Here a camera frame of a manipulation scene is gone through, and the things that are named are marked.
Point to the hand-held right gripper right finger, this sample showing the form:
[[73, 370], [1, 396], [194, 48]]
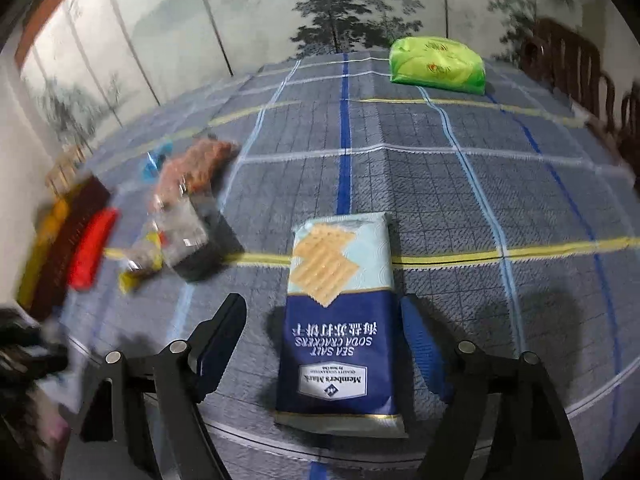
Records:
[[425, 355]]

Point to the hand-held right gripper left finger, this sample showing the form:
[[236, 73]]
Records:
[[215, 355]]

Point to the blue cracker packet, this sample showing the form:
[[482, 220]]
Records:
[[340, 310]]

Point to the clear yellow brownie packet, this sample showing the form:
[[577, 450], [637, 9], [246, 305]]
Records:
[[165, 240]]

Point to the gold tin box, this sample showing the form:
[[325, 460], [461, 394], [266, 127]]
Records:
[[65, 245]]

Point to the small blue snack packet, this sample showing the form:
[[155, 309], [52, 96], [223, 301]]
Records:
[[152, 165]]

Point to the blue plaid tablecloth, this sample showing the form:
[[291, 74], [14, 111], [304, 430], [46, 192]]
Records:
[[425, 185]]

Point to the person's dark printed clothing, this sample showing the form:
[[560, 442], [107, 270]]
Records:
[[25, 360]]

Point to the reddish brown snack packet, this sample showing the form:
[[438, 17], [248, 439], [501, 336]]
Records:
[[200, 165]]

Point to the light wooden chair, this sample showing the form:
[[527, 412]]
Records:
[[65, 167]]

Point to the green snack packet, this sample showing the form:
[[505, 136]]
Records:
[[435, 65]]

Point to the dark carved wooden chair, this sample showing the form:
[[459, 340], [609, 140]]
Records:
[[565, 55], [627, 125]]

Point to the painted folding screen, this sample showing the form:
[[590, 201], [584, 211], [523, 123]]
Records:
[[250, 10]]

